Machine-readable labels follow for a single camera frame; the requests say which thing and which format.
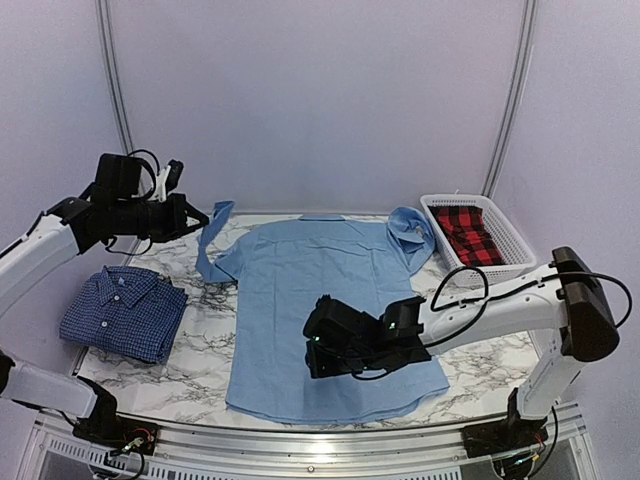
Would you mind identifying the front aluminium rail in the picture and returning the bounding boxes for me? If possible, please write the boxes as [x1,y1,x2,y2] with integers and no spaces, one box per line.
[29,394,596,480]

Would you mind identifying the aluminium frame post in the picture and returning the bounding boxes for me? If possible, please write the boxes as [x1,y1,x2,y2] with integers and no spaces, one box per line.
[481,0,539,198]
[94,0,147,153]

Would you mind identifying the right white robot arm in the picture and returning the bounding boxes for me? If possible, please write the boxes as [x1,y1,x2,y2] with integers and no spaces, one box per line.
[303,247,624,448]

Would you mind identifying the left aluminium frame post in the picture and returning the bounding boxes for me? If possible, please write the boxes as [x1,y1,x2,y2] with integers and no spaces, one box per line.
[94,0,147,153]

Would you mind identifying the white plastic basket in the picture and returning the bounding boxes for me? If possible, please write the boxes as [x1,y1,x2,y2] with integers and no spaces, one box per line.
[420,194,537,288]

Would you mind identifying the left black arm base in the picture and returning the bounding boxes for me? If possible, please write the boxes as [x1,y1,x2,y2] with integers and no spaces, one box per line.
[72,376,159,455]

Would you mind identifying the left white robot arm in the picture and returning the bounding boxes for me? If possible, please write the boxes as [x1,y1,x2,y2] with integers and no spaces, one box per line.
[1,151,209,445]

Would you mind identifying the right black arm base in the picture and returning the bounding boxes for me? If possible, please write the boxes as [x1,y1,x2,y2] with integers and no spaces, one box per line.
[461,388,548,458]

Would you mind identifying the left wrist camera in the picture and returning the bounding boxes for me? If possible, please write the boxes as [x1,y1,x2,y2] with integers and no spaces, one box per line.
[151,159,184,202]

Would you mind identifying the light blue long sleeve shirt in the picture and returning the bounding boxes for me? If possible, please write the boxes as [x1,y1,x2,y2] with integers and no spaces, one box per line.
[196,201,449,425]

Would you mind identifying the red black plaid shirt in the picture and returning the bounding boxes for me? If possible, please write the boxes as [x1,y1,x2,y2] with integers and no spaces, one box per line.
[429,206,505,267]

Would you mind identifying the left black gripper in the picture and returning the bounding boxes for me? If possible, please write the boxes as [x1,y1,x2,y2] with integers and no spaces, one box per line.
[111,191,207,242]

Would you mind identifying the folded blue checked shirt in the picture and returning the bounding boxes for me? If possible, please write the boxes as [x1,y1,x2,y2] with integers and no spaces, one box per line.
[59,266,188,364]

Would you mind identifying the right aluminium frame post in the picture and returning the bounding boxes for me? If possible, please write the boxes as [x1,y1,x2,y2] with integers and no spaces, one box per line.
[481,0,539,198]

